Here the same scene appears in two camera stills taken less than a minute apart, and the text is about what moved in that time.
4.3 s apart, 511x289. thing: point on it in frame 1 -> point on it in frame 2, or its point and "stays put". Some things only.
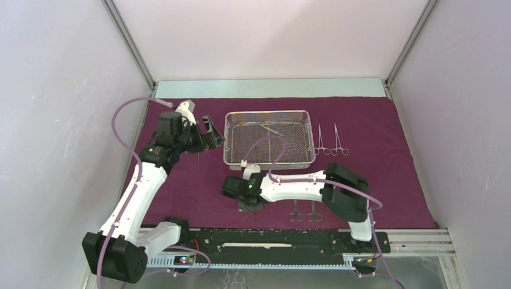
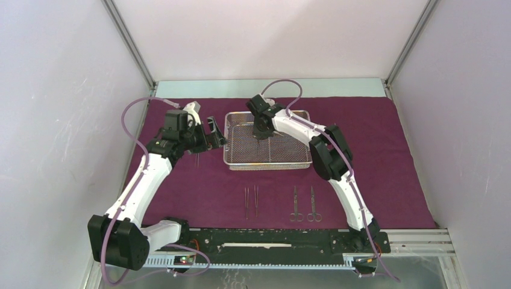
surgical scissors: (313, 216) stays put
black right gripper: (243, 207) -> (260, 133)
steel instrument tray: (243, 130) stays put
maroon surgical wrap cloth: (366, 133) stays put
